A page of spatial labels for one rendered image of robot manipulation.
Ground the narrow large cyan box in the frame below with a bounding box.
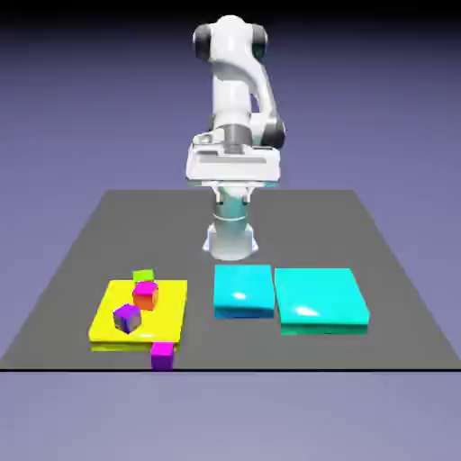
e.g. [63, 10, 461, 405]
[213, 264, 276, 321]

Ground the small magenta cube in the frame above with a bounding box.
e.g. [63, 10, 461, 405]
[149, 340, 176, 372]

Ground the small orange cube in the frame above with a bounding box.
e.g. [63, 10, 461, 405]
[131, 281, 160, 312]

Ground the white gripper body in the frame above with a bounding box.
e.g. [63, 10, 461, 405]
[185, 142, 283, 189]

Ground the large yellow box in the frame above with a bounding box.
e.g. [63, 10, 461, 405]
[87, 279, 189, 353]

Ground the wide large cyan box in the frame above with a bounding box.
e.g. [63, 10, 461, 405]
[274, 267, 371, 337]

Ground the small purple cube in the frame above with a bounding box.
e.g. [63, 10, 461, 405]
[112, 303, 143, 335]

